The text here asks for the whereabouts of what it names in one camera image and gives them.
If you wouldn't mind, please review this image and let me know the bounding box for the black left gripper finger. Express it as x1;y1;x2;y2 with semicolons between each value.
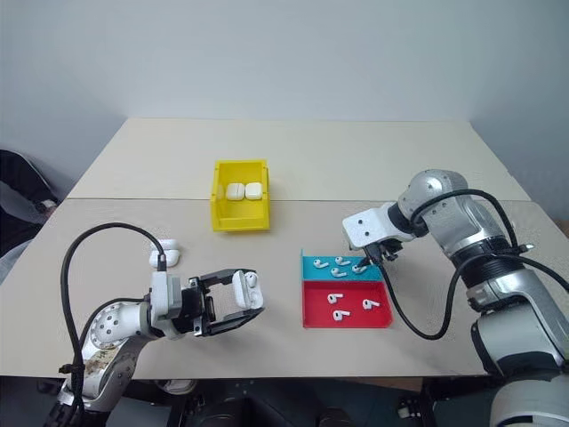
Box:
206;304;267;338
198;268;260;289

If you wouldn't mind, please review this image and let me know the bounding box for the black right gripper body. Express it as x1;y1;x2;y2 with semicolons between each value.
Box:
366;238;405;264

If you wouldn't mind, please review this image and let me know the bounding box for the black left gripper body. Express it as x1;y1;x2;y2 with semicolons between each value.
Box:
175;277;218;338

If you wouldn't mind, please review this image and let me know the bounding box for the yellow plastic bin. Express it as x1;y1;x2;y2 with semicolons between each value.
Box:
209;158;274;234

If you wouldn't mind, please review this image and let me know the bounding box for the blue and red tray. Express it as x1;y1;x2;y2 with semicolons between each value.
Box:
300;247;397;330

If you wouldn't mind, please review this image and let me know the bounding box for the pale rounded shape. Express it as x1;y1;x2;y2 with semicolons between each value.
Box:
155;378;197;396

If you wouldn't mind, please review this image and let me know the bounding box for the grey fabric item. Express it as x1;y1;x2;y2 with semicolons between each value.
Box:
0;254;28;286

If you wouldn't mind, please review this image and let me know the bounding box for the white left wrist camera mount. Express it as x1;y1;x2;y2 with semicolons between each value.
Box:
148;270;184;342

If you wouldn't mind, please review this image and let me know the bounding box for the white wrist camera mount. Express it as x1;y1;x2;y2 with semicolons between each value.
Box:
341;206;395;253
148;270;184;342

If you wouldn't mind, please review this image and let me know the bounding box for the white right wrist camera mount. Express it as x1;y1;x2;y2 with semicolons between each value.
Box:
341;206;395;253

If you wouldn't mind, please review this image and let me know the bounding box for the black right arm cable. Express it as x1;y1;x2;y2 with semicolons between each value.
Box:
375;189;569;342

